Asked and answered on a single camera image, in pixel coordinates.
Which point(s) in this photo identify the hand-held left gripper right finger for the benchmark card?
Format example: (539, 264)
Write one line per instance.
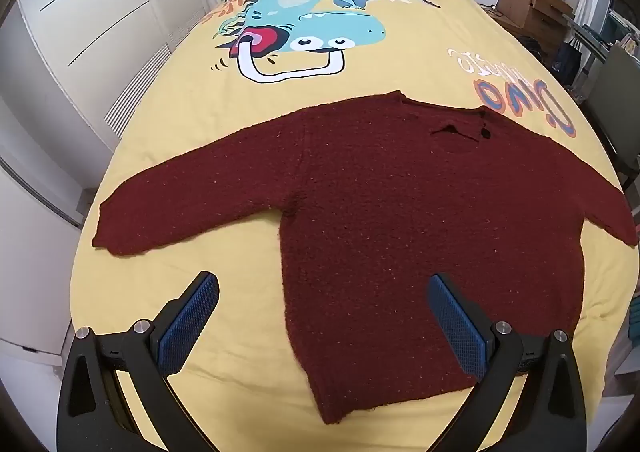
(457, 322)

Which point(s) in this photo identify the wooden drawer cabinet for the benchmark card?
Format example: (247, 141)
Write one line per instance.
(520, 1)

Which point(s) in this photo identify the dark red knit sweater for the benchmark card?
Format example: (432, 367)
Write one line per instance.
(375, 212)

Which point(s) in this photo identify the dark bag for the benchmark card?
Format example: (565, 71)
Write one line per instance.
(567, 59)

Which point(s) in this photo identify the glass desk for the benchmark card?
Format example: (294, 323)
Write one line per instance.
(595, 34)

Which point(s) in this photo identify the dark chair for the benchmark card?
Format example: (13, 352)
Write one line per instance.
(620, 96)

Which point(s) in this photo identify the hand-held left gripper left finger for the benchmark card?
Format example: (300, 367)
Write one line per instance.
(189, 322)

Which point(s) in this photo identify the yellow printed dinosaur blanket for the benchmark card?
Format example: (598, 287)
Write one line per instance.
(415, 61)

